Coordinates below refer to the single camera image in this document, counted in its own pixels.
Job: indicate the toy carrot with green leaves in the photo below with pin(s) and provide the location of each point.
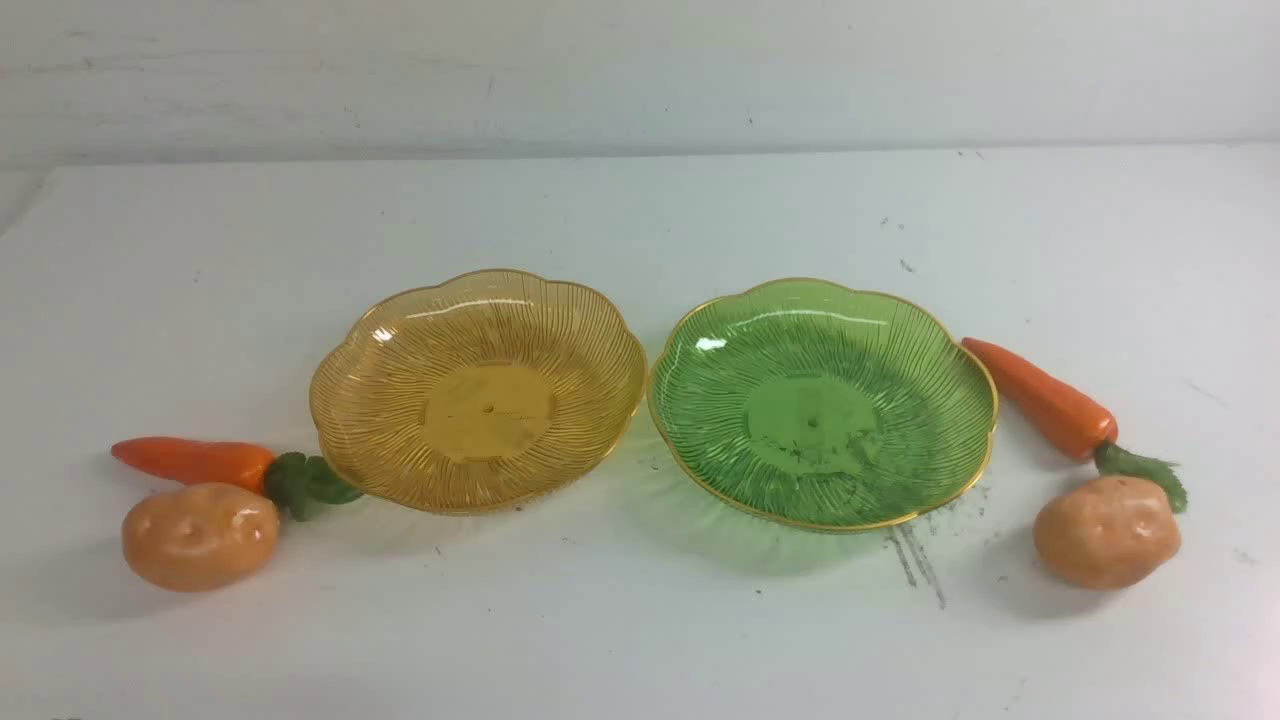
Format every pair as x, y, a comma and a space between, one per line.
297, 483

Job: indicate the toy carrot with green top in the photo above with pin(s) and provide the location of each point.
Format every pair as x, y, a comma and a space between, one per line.
1076, 425

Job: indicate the amber ribbed plastic plate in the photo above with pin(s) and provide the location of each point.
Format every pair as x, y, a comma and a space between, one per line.
477, 394

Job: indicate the green ribbed plastic plate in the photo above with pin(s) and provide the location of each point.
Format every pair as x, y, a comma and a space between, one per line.
823, 408

